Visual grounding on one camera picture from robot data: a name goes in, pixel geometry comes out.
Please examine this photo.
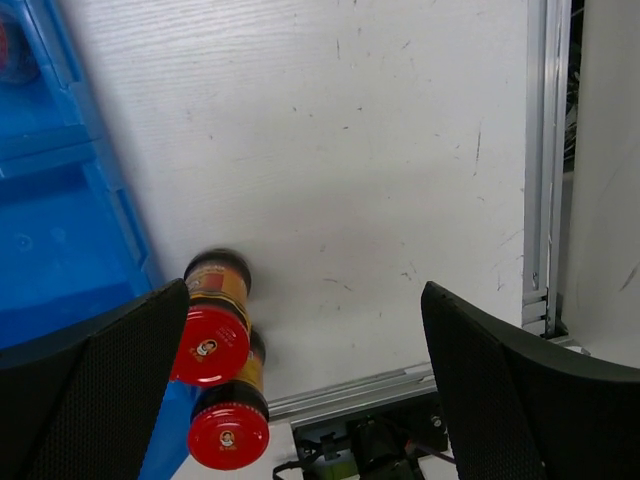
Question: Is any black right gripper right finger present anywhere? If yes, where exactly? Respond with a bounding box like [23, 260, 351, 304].
[421, 282, 639, 479]

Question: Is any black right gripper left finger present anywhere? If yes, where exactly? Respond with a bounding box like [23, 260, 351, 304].
[1, 279, 189, 479]

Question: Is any red-lid sauce jar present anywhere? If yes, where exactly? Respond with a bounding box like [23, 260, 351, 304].
[187, 330, 270, 471]
[170, 248, 252, 386]

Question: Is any blue bin near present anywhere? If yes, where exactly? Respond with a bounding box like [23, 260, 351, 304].
[1, 1, 195, 479]

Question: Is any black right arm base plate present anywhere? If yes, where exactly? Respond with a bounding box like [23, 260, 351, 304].
[272, 392, 456, 479]

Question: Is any aluminium frame rail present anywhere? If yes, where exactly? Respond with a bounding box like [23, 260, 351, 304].
[270, 1, 583, 427]

